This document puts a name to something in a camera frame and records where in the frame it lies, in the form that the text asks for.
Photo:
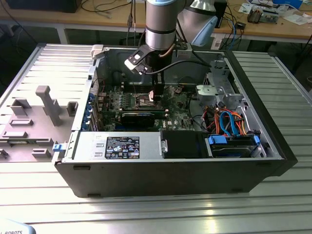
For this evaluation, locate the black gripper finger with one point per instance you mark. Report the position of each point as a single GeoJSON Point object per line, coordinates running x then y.
{"type": "Point", "coordinates": [159, 87]}

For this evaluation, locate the small black adapter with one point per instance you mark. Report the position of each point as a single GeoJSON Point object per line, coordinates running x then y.
{"type": "Point", "coordinates": [240, 25]}

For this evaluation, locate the grey case latch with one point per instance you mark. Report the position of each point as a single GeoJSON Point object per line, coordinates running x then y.
{"type": "Point", "coordinates": [97, 51]}

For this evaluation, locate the small silver metal box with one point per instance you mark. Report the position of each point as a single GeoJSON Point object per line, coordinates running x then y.
{"type": "Point", "coordinates": [270, 17]}

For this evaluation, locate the white papers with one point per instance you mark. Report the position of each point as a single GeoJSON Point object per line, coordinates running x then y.
{"type": "Point", "coordinates": [296, 19]}

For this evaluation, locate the blue box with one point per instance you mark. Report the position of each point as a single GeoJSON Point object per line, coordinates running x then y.
{"type": "Point", "coordinates": [287, 3]}

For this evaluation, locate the pale blue teach pendant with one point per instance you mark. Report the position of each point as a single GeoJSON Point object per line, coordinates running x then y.
{"type": "Point", "coordinates": [14, 226]}

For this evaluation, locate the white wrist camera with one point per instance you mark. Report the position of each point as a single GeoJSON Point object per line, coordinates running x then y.
{"type": "Point", "coordinates": [132, 63]}

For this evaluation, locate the black RAM slot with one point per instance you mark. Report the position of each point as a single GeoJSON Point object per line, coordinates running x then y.
{"type": "Point", "coordinates": [128, 89]}
{"type": "Point", "coordinates": [128, 85]}

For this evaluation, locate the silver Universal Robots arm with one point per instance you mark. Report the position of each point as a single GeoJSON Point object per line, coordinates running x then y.
{"type": "Point", "coordinates": [161, 24]}

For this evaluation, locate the large black box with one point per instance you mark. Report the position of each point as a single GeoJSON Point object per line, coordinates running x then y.
{"type": "Point", "coordinates": [41, 5]}

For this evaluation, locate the black graphics card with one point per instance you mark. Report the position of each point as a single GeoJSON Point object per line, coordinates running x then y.
{"type": "Point", "coordinates": [137, 120]}

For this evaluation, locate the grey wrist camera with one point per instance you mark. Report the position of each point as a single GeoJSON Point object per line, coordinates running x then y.
{"type": "Point", "coordinates": [185, 48]}

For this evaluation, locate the blue plastic latch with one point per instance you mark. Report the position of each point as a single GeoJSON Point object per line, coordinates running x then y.
{"type": "Point", "coordinates": [57, 148]}

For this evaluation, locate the silver metal drive cage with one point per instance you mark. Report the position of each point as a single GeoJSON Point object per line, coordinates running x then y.
{"type": "Point", "coordinates": [212, 93]}

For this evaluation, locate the CPU socket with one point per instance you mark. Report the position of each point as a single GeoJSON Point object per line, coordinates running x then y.
{"type": "Point", "coordinates": [137, 101]}

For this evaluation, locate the silver power supply unit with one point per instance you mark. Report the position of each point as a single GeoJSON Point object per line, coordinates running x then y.
{"type": "Point", "coordinates": [85, 146]}

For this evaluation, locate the black PC case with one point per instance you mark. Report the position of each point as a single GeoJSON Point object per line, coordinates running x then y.
{"type": "Point", "coordinates": [170, 178]}

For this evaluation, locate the grey parts rack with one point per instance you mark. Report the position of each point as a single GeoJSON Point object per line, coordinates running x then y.
{"type": "Point", "coordinates": [48, 107]}

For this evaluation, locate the green motherboard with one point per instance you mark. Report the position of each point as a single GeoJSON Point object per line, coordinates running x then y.
{"type": "Point", "coordinates": [178, 107]}

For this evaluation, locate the CPU cooler heat sink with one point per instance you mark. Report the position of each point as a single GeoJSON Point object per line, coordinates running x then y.
{"type": "Point", "coordinates": [254, 15]}

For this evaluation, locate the hard disk in blue carrier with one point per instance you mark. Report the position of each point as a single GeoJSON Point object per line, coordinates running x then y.
{"type": "Point", "coordinates": [217, 141]}

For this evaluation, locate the wooden desk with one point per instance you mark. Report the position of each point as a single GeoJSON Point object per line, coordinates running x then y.
{"type": "Point", "coordinates": [36, 17]}

